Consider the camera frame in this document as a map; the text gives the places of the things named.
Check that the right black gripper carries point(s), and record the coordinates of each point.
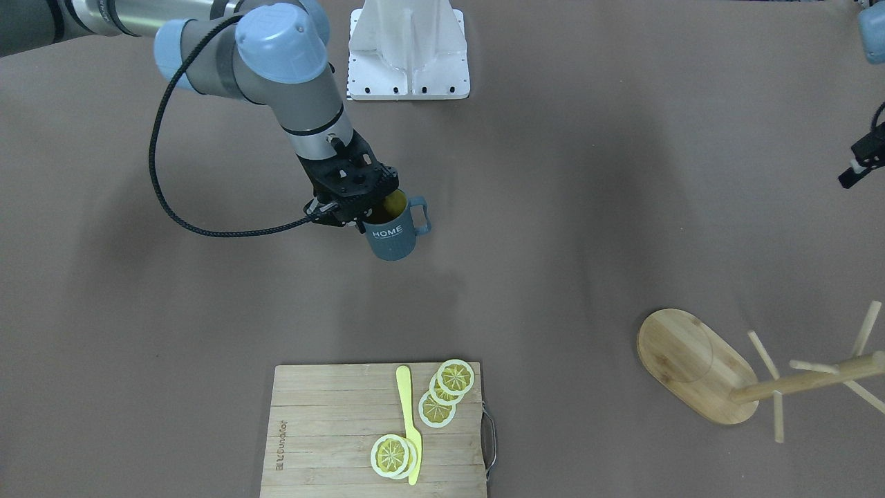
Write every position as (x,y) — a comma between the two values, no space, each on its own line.
(315,207)

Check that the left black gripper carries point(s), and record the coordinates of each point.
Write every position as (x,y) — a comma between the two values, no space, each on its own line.
(865,151)

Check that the blue-grey HOME mug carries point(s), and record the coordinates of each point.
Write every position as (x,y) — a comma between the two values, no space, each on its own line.
(392,227)

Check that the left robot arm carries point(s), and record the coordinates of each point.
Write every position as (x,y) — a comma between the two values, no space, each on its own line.
(871,30)

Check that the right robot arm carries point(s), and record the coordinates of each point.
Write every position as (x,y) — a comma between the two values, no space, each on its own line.
(272,53)

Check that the wooden cup storage rack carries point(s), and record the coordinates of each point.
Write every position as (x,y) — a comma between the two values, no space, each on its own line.
(700,368)

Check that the lemon slice top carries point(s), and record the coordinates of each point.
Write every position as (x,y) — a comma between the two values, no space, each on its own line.
(455,377)

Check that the lemon slice under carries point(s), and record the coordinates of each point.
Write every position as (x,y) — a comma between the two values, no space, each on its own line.
(440,396)

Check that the wooden cutting board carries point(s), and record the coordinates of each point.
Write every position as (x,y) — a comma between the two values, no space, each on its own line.
(324,420)

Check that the brown table mat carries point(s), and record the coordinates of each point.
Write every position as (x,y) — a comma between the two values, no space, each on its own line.
(613,158)

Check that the yellow plastic knife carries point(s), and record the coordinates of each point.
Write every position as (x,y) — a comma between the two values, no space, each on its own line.
(404,385)

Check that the lemon slice front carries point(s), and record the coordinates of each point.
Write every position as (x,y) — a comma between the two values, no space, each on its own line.
(389,455)

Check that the lemon slice middle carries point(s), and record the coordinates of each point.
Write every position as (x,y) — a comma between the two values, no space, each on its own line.
(411,462)

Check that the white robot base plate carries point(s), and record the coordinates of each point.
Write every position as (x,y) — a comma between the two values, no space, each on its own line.
(407,50)

